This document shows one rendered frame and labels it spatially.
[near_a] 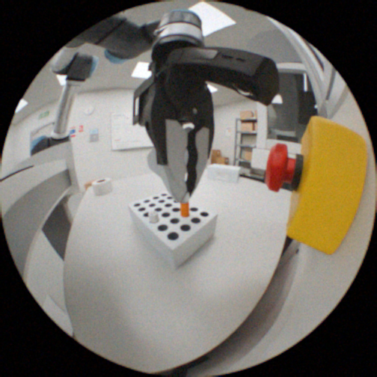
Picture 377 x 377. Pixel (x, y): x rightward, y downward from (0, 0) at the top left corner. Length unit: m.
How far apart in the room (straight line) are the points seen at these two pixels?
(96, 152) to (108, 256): 3.29
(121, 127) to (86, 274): 3.39
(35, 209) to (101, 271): 0.10
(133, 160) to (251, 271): 3.43
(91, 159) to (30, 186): 3.30
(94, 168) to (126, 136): 1.26
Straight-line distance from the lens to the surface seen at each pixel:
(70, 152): 0.28
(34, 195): 0.16
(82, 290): 0.17
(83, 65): 0.62
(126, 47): 0.28
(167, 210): 0.16
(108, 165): 3.40
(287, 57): 0.79
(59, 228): 0.73
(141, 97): 0.16
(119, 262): 0.16
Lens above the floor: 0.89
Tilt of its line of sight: 21 degrees down
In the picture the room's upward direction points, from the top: straight up
